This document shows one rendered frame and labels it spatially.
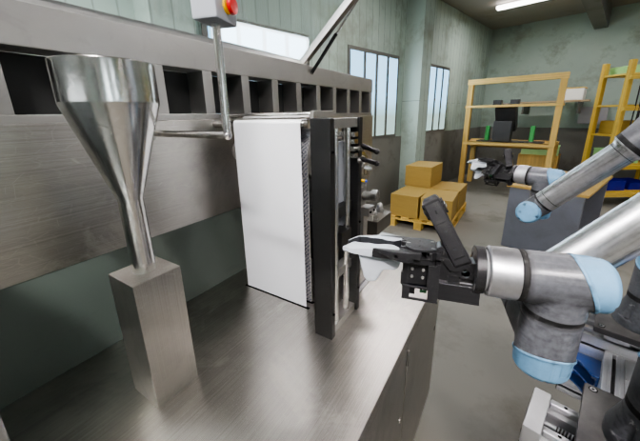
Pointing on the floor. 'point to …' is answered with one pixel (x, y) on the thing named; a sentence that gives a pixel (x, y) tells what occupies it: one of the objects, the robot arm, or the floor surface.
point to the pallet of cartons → (410, 202)
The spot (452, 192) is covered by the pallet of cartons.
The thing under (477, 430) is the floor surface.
